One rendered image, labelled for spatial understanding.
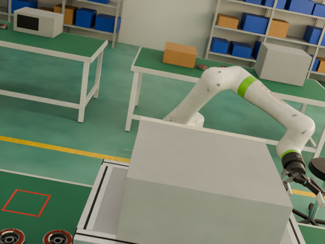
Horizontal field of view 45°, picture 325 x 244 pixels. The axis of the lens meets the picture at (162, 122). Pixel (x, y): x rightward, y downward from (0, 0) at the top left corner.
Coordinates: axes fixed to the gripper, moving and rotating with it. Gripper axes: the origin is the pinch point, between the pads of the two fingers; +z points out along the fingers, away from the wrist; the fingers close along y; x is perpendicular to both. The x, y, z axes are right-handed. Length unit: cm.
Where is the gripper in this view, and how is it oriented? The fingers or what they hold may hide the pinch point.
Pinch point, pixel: (305, 199)
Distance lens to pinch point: 163.9
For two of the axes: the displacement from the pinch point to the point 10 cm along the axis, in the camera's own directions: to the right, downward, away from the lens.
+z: -0.8, 5.0, -8.6
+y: 9.6, 2.9, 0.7
